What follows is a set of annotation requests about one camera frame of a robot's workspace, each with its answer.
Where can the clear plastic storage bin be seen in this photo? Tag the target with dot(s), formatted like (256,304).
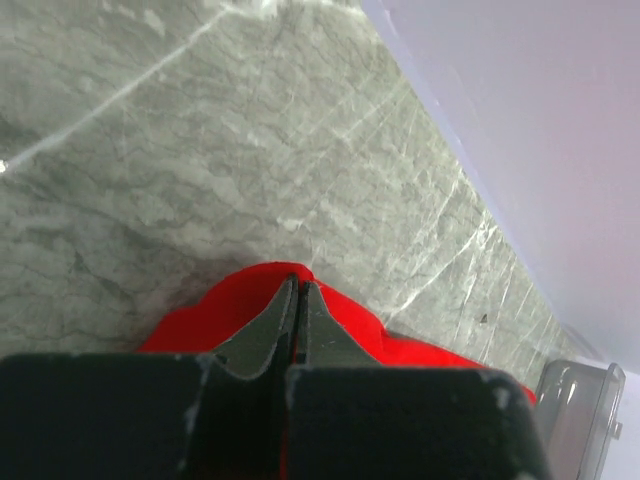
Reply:
(576,413)

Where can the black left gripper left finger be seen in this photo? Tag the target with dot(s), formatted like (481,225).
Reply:
(213,415)

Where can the red t shirt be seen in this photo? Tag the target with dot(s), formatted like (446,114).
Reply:
(233,302)

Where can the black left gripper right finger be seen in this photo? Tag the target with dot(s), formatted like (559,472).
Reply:
(350,417)

